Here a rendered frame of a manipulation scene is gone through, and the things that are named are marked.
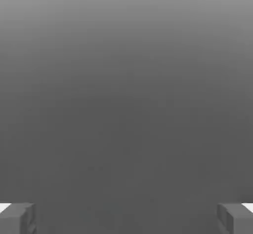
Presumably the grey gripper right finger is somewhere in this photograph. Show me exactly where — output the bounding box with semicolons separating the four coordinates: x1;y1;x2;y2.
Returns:
216;202;253;234

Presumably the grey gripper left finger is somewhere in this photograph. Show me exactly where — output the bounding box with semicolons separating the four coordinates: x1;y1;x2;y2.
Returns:
0;202;37;234

